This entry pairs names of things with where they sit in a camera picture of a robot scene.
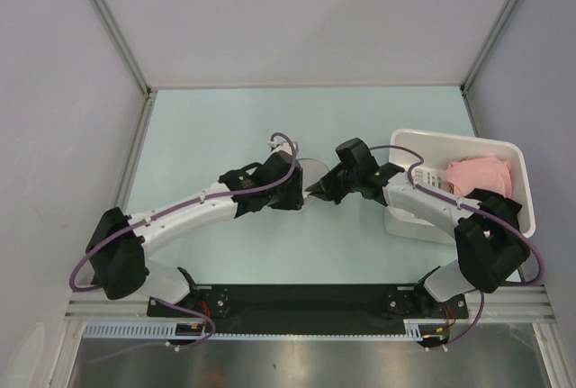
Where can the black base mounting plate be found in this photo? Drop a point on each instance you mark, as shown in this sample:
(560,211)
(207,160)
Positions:
(320,309)

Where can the aluminium frame post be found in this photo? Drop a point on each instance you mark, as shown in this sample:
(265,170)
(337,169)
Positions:
(114,31)
(498,27)

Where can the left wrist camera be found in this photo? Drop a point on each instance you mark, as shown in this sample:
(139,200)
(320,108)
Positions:
(284,146)

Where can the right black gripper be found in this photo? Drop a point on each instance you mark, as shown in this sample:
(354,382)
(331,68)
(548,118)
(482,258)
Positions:
(325,189)

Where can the left aluminium frame post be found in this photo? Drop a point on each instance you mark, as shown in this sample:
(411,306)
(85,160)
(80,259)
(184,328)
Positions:
(114,31)

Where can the pink garment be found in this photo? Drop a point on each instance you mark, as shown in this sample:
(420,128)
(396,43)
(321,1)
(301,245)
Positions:
(488,173)

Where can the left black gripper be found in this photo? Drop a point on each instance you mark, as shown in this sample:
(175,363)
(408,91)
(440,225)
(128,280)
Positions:
(295,200)

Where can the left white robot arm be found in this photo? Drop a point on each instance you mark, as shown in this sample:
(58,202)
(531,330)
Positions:
(121,246)

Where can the right aluminium frame post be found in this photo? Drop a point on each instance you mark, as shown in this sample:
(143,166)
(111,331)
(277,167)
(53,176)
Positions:
(498,27)

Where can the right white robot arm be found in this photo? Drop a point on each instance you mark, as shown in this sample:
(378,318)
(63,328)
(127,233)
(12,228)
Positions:
(485,228)

